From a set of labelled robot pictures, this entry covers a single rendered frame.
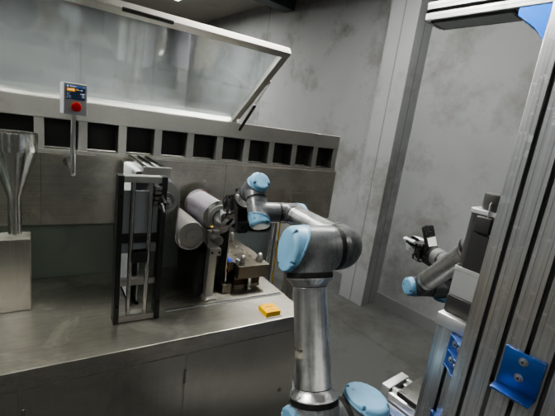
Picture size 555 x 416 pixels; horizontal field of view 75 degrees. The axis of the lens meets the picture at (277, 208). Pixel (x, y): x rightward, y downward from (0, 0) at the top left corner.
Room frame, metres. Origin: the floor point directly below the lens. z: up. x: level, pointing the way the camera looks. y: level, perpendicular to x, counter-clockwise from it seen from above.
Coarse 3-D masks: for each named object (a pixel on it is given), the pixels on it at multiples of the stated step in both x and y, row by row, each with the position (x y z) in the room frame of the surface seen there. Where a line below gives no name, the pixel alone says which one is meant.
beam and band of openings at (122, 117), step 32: (0, 96) 1.36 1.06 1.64; (32, 96) 1.41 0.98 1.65; (0, 128) 1.41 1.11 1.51; (32, 128) 1.47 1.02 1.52; (64, 128) 1.53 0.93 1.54; (96, 128) 1.60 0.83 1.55; (128, 128) 1.67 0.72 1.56; (160, 128) 1.68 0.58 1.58; (192, 128) 1.76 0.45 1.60; (224, 128) 1.85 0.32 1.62; (256, 128) 1.95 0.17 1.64; (192, 160) 1.77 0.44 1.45; (224, 160) 1.88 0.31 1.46; (256, 160) 2.04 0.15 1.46; (288, 160) 2.10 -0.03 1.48; (320, 160) 2.30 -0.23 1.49
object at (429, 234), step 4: (424, 228) 1.56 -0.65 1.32; (428, 228) 1.55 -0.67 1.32; (432, 228) 1.55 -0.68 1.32; (424, 232) 1.55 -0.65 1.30; (428, 232) 1.54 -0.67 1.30; (432, 232) 1.55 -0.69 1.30; (424, 236) 1.55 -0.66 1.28; (428, 236) 1.54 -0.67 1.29; (432, 236) 1.54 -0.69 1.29; (428, 240) 1.53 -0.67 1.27; (432, 240) 1.53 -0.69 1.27; (428, 244) 1.52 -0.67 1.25; (432, 244) 1.52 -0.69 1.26; (436, 244) 1.53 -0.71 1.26; (428, 248) 1.51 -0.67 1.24
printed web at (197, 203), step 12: (168, 180) 1.39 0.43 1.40; (204, 192) 1.69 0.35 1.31; (192, 204) 1.62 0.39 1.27; (204, 204) 1.54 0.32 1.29; (168, 216) 1.50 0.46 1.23; (192, 216) 1.61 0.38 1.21; (168, 228) 1.49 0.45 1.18; (204, 228) 1.48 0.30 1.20; (132, 264) 1.41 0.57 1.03; (132, 276) 1.40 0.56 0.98; (132, 288) 1.39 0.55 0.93
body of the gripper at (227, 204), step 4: (236, 188) 1.38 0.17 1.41; (228, 196) 1.42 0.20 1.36; (232, 196) 1.42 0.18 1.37; (228, 200) 1.40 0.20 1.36; (232, 200) 1.40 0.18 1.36; (224, 204) 1.42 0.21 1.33; (228, 204) 1.39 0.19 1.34; (232, 204) 1.39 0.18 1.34; (236, 204) 1.34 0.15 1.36; (224, 208) 1.42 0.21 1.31; (228, 208) 1.38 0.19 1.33; (232, 208) 1.38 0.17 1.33; (240, 208) 1.34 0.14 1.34; (244, 208) 1.34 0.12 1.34; (228, 212) 1.38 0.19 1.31; (232, 212) 1.37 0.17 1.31; (228, 216) 1.39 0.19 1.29; (232, 216) 1.40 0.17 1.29
